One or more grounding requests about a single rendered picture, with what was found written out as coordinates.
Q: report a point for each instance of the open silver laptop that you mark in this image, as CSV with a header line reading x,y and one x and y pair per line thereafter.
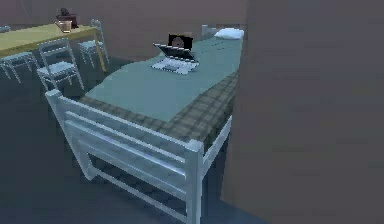
x,y
176,56

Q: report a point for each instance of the white slatted chair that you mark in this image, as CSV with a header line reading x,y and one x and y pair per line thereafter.
x,y
56,65
16,60
91,45

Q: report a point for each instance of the white pillow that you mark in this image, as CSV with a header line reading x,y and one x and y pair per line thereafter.
x,y
229,33

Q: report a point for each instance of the white frame bed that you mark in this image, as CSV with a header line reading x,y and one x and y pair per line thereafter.
x,y
156,93

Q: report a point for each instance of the yellow wooden table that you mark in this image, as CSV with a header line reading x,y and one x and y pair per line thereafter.
x,y
36,36

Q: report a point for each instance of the small tan box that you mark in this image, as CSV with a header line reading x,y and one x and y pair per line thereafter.
x,y
64,26

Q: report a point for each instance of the dark red pot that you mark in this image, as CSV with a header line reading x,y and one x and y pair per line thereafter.
x,y
66,16

